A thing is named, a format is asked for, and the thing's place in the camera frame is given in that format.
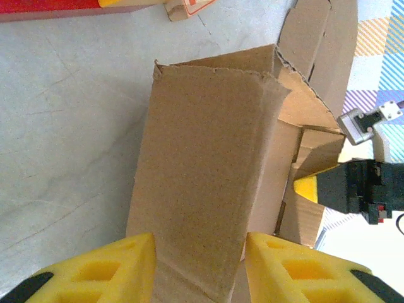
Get brown cardboard mailer box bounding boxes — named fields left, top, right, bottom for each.
left=125, top=0, right=360, bottom=303

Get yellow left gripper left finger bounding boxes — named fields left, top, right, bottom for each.
left=0, top=232, right=158, bottom=303

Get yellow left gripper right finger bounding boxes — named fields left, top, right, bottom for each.
left=244, top=232, right=404, bottom=303

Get small wooden block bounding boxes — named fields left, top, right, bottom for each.
left=163, top=0, right=218, bottom=22

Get yellow toy brick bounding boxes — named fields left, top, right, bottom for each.
left=97, top=0, right=129, bottom=9

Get red toy brick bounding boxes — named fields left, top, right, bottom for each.
left=0, top=0, right=165, bottom=23

